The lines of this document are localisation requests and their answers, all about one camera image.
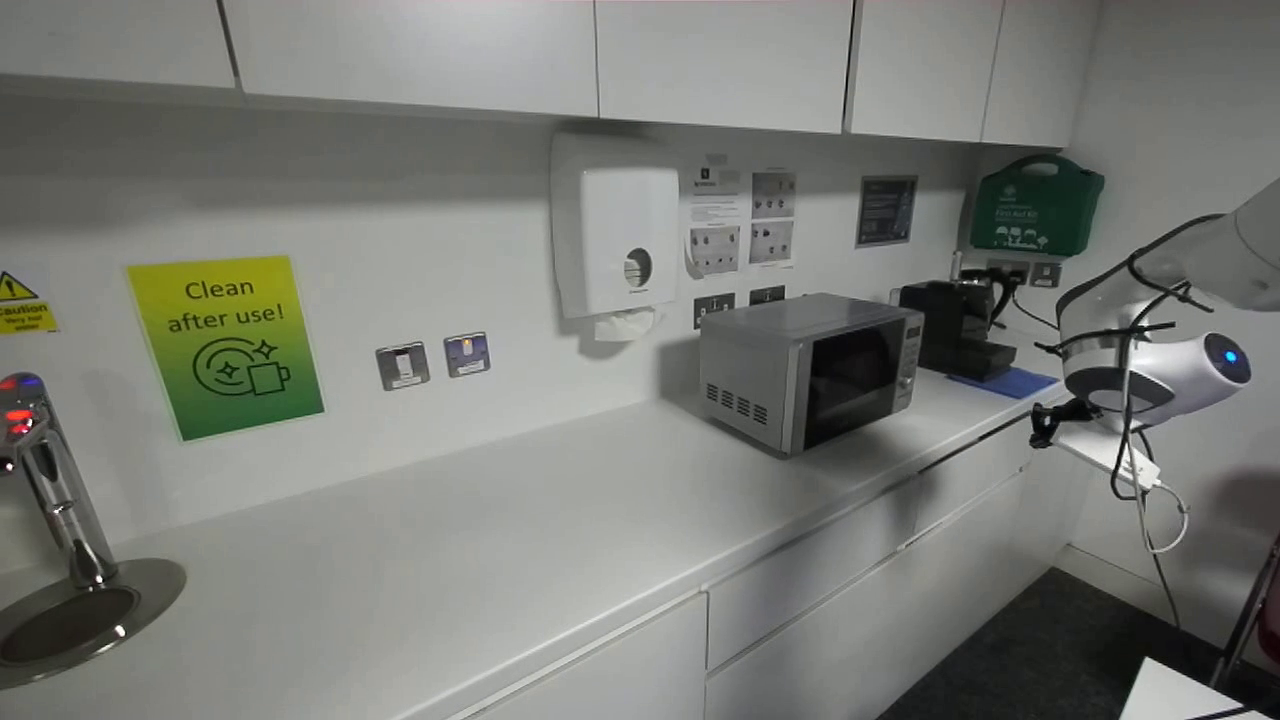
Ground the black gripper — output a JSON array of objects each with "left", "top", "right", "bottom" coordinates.
[{"left": 1026, "top": 397, "right": 1098, "bottom": 453}]

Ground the silver microwave oven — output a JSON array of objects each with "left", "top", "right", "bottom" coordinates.
[{"left": 697, "top": 294, "right": 928, "bottom": 460}]

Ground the blue mat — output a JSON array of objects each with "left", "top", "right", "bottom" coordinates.
[{"left": 946, "top": 365, "right": 1059, "bottom": 405}]

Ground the black coffee machine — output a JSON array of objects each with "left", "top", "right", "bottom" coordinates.
[{"left": 894, "top": 274, "right": 1023, "bottom": 382}]

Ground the white deep cabinet drawer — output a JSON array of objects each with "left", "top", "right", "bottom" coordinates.
[
  {"left": 702, "top": 532, "right": 934, "bottom": 720},
  {"left": 917, "top": 457, "right": 1075, "bottom": 684}
]

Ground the green first aid box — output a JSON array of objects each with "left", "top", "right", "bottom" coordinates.
[{"left": 968, "top": 152, "right": 1106, "bottom": 262}]

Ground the dark metal stand pole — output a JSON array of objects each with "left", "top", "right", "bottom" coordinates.
[{"left": 1210, "top": 532, "right": 1280, "bottom": 688}]

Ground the white robot stand plate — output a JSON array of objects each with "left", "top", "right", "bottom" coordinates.
[{"left": 1114, "top": 653, "right": 1280, "bottom": 720}]

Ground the white photo instruction sheet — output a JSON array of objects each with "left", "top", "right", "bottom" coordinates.
[{"left": 747, "top": 170, "right": 799, "bottom": 269}]

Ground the white upper cabinet door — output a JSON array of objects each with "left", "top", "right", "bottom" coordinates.
[
  {"left": 845, "top": 0, "right": 1007, "bottom": 145},
  {"left": 592, "top": 0, "right": 857, "bottom": 136},
  {"left": 219, "top": 0, "right": 600, "bottom": 119},
  {"left": 979, "top": 0, "right": 1104, "bottom": 152},
  {"left": 0, "top": 0, "right": 241, "bottom": 97}
]

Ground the white coffee instruction sheet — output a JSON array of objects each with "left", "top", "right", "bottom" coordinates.
[{"left": 679, "top": 158, "right": 747, "bottom": 284}]

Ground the white paper towel dispenser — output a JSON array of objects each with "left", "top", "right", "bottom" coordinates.
[{"left": 548, "top": 130, "right": 686, "bottom": 347}]

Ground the green clean after use poster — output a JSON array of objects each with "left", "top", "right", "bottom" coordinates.
[{"left": 126, "top": 253, "right": 328, "bottom": 445}]

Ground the round metal drain tray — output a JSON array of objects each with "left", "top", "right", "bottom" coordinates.
[{"left": 0, "top": 558, "right": 192, "bottom": 694}]

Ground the chrome hot water tap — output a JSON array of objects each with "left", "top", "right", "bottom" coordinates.
[{"left": 0, "top": 374, "right": 125, "bottom": 598}]

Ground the yellow warning sticker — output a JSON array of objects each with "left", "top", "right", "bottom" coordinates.
[{"left": 0, "top": 269, "right": 63, "bottom": 339}]

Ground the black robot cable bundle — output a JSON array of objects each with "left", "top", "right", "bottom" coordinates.
[{"left": 1050, "top": 218, "right": 1222, "bottom": 507}]

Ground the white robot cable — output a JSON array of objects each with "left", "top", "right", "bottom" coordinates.
[{"left": 1127, "top": 453, "right": 1194, "bottom": 559}]

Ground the dark framed wall notice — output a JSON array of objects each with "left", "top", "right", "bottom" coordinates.
[{"left": 852, "top": 172, "right": 918, "bottom": 253}]

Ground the bluish wall switch plate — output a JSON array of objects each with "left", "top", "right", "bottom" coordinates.
[{"left": 439, "top": 334, "right": 496, "bottom": 382}]

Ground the silver wall switch plate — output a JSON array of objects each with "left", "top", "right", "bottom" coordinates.
[{"left": 373, "top": 339, "right": 435, "bottom": 397}]

